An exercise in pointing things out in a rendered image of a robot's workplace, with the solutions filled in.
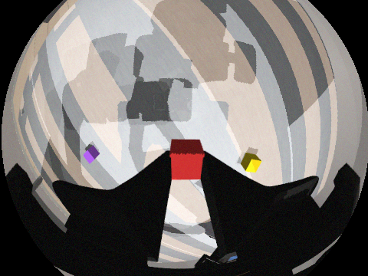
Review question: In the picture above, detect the purple cube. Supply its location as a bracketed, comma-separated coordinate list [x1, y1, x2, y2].
[83, 145, 99, 163]

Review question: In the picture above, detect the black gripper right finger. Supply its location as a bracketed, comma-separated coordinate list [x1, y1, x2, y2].
[200, 150, 319, 260]

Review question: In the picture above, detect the yellow block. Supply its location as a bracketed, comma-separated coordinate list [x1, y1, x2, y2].
[240, 153, 261, 173]

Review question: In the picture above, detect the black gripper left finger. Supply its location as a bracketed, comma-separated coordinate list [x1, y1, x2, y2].
[52, 150, 172, 261]

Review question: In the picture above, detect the red block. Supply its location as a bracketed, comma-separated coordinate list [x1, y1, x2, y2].
[169, 139, 205, 180]

